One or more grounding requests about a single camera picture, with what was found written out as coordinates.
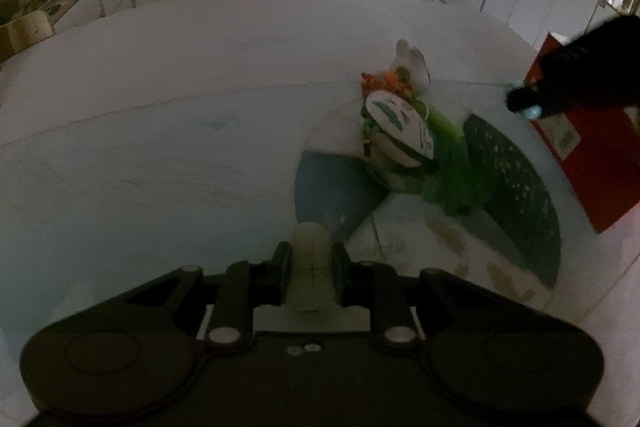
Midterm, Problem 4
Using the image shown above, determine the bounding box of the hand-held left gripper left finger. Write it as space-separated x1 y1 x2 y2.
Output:
125 242 294 354

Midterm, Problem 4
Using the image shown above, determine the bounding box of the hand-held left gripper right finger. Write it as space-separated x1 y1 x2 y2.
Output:
332 242 502 354

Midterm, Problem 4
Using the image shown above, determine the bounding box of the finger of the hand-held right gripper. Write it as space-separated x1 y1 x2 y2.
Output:
506 79 551 122

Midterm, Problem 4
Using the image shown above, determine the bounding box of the red cardboard box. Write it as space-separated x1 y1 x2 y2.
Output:
522 32 640 236

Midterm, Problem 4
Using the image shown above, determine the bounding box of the green fuzzy duster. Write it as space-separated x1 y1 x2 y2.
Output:
380 104 483 217

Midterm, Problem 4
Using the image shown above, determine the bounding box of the clear plastic bag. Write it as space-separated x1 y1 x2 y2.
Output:
395 39 432 86

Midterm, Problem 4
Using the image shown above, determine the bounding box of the orange toy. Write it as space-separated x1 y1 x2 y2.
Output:
360 67 414 98

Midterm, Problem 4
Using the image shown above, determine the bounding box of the light wooden chair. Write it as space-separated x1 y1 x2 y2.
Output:
0 9 57 64

